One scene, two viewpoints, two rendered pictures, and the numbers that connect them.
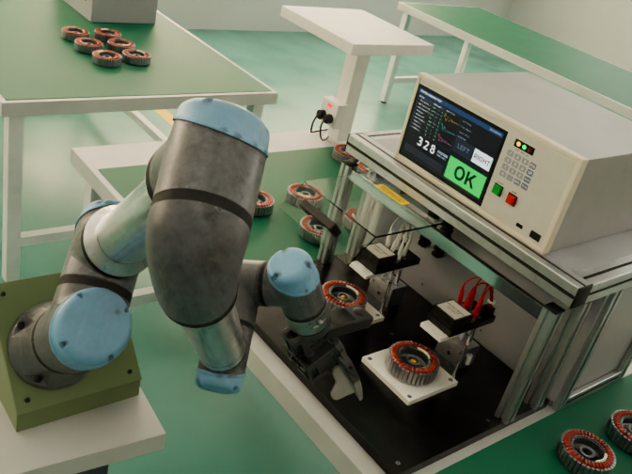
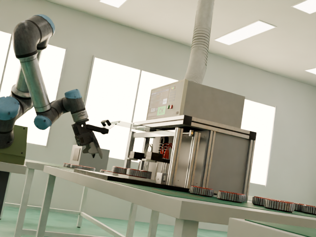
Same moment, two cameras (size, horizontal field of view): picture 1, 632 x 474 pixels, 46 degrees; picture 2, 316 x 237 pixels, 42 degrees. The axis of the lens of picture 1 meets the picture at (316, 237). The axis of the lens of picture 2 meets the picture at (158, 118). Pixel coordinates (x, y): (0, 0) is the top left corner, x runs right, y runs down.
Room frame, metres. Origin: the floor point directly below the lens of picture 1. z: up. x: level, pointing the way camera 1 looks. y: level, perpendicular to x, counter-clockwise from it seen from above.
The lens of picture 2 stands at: (-0.70, -1.06, 0.80)
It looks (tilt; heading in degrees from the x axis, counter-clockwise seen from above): 8 degrees up; 21
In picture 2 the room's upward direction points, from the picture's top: 9 degrees clockwise
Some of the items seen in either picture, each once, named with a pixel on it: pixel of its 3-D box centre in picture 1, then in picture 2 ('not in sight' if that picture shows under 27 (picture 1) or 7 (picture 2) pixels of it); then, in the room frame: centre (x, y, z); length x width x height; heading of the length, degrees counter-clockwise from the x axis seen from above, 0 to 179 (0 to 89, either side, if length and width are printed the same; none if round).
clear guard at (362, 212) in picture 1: (371, 213); (130, 130); (1.45, -0.11, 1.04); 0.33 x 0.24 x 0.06; 134
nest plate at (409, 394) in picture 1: (409, 371); (136, 178); (1.28, -0.27, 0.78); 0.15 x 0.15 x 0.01; 44
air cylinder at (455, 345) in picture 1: (457, 347); (162, 178); (1.38, -0.37, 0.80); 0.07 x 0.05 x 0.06; 44
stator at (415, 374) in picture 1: (412, 362); (137, 173); (1.28, -0.26, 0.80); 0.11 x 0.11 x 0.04
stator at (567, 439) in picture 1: (585, 453); (201, 191); (1.17, -0.63, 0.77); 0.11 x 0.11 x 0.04
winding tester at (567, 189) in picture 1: (533, 150); (193, 109); (1.58, -0.42, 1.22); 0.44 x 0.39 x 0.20; 44
